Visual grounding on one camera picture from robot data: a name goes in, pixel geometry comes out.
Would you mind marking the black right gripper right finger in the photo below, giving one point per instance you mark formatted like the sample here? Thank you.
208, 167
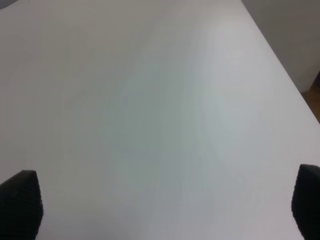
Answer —
305, 204

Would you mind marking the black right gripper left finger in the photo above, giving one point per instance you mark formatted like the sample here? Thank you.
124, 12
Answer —
21, 206

